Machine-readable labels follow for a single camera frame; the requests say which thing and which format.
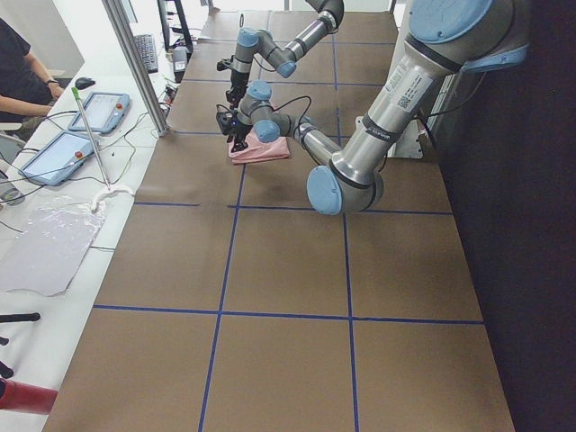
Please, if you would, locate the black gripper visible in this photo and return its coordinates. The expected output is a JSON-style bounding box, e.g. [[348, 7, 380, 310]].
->
[[228, 118, 250, 151], [226, 69, 248, 107]]

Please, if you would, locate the pink Snoopy t-shirt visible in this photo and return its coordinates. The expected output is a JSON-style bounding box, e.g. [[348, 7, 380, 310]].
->
[[229, 131, 291, 165]]

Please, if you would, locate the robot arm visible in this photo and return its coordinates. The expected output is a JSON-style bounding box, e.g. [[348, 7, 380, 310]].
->
[[217, 1, 532, 215], [217, 1, 345, 108]]

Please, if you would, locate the black keyboard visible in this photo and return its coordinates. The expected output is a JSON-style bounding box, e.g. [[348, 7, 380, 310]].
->
[[133, 34, 158, 73]]

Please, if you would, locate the far blue teach pendant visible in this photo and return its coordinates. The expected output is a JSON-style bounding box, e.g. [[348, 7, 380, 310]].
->
[[77, 92, 131, 135]]

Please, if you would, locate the blue teach pendant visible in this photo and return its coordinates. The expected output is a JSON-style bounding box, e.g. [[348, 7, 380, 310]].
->
[[77, 92, 131, 135], [19, 131, 94, 186]]

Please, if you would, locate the black computer mouse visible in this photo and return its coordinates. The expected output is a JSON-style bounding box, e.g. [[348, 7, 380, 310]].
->
[[75, 76, 95, 90]]

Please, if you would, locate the metal rod green tip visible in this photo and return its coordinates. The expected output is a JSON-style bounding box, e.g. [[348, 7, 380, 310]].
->
[[71, 86, 112, 192]]

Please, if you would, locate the near blue teach pendant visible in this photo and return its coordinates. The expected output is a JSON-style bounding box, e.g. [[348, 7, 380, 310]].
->
[[19, 131, 94, 186]]

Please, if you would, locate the seated person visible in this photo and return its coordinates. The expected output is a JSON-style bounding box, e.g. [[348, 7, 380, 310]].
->
[[1, 20, 64, 122]]

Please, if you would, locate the clear plastic bag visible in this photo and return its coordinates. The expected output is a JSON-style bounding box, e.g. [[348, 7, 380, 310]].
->
[[1, 196, 107, 297]]

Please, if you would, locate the red cylinder bottle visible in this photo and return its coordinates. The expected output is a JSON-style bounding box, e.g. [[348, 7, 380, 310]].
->
[[0, 378, 59, 415]]

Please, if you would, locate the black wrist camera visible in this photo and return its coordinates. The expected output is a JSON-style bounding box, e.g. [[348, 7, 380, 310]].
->
[[216, 110, 236, 136], [216, 57, 234, 71]]

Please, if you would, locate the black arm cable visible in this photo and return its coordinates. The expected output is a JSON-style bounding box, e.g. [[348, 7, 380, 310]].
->
[[273, 94, 314, 131]]

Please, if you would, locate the aluminium frame post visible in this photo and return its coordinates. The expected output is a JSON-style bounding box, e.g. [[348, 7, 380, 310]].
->
[[102, 0, 169, 137]]

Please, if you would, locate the black camera tripod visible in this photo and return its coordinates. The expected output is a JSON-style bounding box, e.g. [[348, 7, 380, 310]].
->
[[1, 312, 41, 379]]

